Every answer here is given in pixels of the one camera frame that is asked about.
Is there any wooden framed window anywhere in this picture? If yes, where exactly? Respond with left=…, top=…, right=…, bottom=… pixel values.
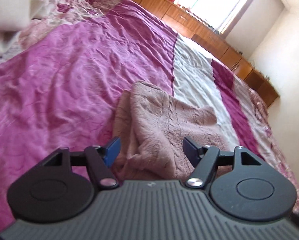
left=174, top=0, right=264, bottom=40

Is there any long wooden drawer cabinet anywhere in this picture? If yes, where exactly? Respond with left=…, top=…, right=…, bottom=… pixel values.
left=132, top=0, right=280, bottom=107

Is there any pink knitted sweater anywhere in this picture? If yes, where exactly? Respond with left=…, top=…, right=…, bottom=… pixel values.
left=112, top=82, right=230, bottom=181

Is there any pink white patchwork bedspread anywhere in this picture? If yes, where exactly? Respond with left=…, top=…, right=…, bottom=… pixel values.
left=0, top=0, right=295, bottom=231

